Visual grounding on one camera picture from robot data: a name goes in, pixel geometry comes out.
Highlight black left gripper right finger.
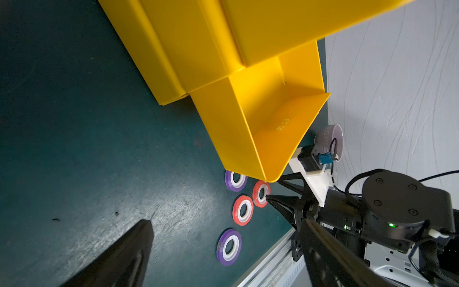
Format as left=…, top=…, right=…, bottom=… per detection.
left=299, top=220, right=391, bottom=287

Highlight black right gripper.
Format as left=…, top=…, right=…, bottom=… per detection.
left=267, top=172, right=366, bottom=248

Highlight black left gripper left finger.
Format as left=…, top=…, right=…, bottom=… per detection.
left=62, top=220, right=154, bottom=287

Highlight red tape roll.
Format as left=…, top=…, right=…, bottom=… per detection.
left=252, top=181, right=271, bottom=208
left=232, top=195, right=254, bottom=226

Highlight yellow plastic drawer cabinet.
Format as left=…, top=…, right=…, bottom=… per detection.
left=100, top=1, right=404, bottom=182

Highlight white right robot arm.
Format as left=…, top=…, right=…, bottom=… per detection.
left=267, top=169, right=459, bottom=287

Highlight purple tape roll upper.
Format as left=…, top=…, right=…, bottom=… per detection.
left=225, top=171, right=248, bottom=192

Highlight purple tape roll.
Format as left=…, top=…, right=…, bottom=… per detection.
left=225, top=171, right=248, bottom=192
left=216, top=228, right=242, bottom=266

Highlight purple tape roll lower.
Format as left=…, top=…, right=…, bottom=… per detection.
left=216, top=228, right=242, bottom=266

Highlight purple grey bowl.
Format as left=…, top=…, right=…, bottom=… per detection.
left=313, top=124, right=344, bottom=161

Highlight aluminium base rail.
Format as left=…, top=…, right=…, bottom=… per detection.
left=233, top=228, right=306, bottom=287

